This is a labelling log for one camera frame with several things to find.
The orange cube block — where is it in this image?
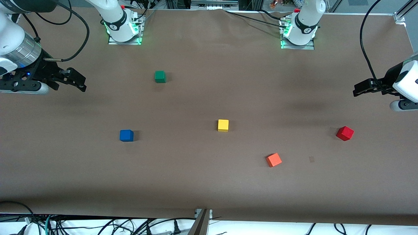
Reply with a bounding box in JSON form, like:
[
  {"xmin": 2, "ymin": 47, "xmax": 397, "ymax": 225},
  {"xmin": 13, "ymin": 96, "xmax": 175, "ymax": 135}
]
[{"xmin": 265, "ymin": 153, "xmax": 282, "ymax": 167}]

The aluminium frame corner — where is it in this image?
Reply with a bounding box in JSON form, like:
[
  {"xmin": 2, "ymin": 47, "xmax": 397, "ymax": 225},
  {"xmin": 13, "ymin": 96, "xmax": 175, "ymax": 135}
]
[{"xmin": 394, "ymin": 0, "xmax": 418, "ymax": 23}]

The black looping cable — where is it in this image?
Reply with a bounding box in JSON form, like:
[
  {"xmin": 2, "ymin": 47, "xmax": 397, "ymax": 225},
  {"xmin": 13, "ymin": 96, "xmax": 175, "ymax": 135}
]
[{"xmin": 0, "ymin": 201, "xmax": 35, "ymax": 226}]

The brown paper table cover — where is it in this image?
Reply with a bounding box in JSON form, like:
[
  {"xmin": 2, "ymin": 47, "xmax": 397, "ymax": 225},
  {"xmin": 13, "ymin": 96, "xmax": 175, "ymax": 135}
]
[{"xmin": 0, "ymin": 7, "xmax": 418, "ymax": 226}]

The red cube block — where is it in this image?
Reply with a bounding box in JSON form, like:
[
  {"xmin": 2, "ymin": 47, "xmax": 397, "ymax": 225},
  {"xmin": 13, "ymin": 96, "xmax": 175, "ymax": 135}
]
[{"xmin": 336, "ymin": 126, "xmax": 354, "ymax": 141}]

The black base cable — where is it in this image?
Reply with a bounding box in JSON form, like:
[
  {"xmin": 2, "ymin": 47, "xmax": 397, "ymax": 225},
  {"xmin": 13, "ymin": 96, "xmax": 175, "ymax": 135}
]
[{"xmin": 225, "ymin": 10, "xmax": 288, "ymax": 28}]

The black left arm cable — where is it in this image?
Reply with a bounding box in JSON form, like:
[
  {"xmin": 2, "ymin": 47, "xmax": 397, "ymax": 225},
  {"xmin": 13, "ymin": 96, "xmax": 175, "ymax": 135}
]
[{"xmin": 360, "ymin": 0, "xmax": 382, "ymax": 82}]

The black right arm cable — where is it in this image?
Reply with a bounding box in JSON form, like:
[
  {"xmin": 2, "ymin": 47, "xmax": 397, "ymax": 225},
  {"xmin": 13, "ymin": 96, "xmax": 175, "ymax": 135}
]
[{"xmin": 34, "ymin": 0, "xmax": 90, "ymax": 62}]

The grey metal beam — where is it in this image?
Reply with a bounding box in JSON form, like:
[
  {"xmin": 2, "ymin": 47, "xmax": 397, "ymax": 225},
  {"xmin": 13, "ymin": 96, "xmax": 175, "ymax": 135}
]
[{"xmin": 188, "ymin": 210, "xmax": 210, "ymax": 235}]

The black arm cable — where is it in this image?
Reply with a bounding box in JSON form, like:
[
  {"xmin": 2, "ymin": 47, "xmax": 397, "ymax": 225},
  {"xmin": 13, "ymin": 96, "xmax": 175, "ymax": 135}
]
[
  {"xmin": 34, "ymin": 0, "xmax": 90, "ymax": 62},
  {"xmin": 360, "ymin": 0, "xmax": 382, "ymax": 82}
]

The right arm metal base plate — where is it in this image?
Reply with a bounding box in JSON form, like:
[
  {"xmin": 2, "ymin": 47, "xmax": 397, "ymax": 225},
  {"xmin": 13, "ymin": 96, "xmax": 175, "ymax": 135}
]
[{"xmin": 108, "ymin": 15, "xmax": 143, "ymax": 45}]

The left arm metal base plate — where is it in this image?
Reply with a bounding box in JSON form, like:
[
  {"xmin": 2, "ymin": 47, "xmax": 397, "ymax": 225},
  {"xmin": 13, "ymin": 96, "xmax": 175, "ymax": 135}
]
[{"xmin": 281, "ymin": 18, "xmax": 315, "ymax": 50}]

